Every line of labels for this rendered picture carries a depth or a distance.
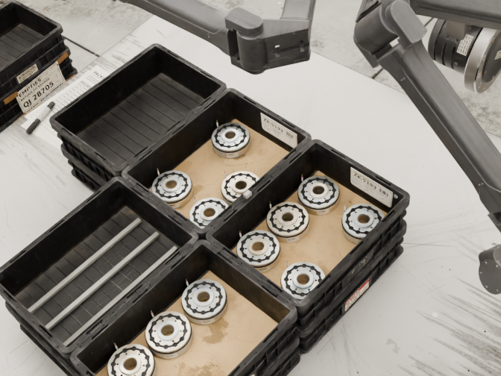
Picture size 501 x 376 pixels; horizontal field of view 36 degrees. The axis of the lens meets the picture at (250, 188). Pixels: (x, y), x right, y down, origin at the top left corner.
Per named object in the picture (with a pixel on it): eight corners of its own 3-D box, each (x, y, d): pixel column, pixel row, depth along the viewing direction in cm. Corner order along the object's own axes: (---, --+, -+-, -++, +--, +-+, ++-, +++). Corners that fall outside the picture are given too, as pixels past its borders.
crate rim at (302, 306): (314, 142, 197) (314, 136, 195) (412, 201, 183) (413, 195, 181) (203, 242, 180) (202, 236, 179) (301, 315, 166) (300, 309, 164)
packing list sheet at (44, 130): (93, 63, 256) (92, 62, 255) (142, 91, 245) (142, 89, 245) (16, 122, 241) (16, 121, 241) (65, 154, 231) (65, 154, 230)
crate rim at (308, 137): (230, 92, 212) (229, 85, 210) (314, 142, 197) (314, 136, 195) (120, 179, 195) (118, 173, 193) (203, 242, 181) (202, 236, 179)
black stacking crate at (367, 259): (316, 168, 204) (314, 138, 196) (408, 226, 190) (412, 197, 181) (209, 265, 188) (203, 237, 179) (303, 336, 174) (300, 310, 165)
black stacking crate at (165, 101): (162, 72, 233) (156, 43, 225) (233, 116, 219) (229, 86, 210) (59, 149, 217) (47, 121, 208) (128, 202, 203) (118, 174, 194)
